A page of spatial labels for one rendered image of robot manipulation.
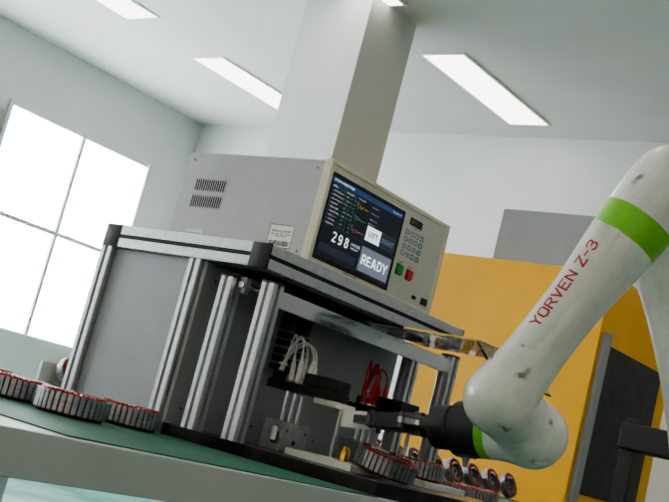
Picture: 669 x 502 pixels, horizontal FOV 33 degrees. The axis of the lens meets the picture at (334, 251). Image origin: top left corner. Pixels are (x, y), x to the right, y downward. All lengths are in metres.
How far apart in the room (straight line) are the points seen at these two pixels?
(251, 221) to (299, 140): 4.26
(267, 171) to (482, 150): 6.48
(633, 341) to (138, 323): 4.24
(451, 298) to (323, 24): 1.79
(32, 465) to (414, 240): 1.30
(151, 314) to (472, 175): 6.60
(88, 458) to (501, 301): 4.85
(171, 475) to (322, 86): 5.26
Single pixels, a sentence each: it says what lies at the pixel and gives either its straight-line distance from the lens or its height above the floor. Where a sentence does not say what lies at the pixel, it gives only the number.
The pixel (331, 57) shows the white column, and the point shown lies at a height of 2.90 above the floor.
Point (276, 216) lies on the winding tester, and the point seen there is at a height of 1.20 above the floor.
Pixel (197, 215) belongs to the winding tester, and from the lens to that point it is 2.31.
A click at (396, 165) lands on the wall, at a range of 9.02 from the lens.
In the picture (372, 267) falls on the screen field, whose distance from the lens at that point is 2.24.
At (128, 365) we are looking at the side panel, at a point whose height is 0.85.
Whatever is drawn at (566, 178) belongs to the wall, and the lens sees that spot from 8.22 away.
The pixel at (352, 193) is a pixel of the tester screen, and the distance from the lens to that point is 2.17.
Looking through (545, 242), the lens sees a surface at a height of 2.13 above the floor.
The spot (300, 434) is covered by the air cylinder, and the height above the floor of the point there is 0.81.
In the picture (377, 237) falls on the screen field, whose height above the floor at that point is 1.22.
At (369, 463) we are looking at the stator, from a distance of 1.94.
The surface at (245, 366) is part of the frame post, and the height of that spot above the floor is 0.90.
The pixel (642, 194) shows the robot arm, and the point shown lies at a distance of 1.76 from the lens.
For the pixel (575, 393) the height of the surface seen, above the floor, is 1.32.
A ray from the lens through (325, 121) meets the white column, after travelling 6.39.
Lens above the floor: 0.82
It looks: 9 degrees up
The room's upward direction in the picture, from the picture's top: 14 degrees clockwise
